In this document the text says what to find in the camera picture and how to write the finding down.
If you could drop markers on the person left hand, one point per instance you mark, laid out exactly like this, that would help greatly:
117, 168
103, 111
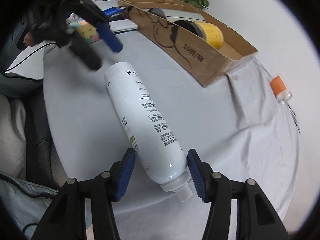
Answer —
29, 41

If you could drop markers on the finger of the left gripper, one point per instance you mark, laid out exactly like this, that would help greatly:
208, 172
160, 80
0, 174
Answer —
90, 12
82, 49

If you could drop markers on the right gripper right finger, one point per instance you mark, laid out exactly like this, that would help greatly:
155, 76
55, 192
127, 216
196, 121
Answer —
256, 217

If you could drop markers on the white flat device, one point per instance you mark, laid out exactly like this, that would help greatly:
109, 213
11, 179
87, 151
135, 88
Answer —
120, 26

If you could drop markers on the orange clear small jar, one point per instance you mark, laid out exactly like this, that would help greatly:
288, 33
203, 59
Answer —
280, 90

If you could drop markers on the grey jacket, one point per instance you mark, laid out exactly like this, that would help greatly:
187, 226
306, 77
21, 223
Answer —
15, 86

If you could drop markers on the blue stapler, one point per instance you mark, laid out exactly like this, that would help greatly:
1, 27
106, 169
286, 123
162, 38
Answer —
114, 12

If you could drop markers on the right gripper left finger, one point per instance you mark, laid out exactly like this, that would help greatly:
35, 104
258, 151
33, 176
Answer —
65, 216

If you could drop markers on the white spray bottle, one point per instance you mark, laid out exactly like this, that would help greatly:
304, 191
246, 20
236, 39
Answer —
155, 144

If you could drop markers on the yellow black can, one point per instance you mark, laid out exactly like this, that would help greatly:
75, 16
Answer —
207, 31

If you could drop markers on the pastel rubik cube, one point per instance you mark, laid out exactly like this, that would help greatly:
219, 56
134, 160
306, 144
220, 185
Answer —
87, 31

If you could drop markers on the brown cardboard box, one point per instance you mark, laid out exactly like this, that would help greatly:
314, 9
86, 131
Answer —
200, 59

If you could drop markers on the grey cylinder speaker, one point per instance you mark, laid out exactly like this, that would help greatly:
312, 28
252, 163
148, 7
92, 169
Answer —
158, 12

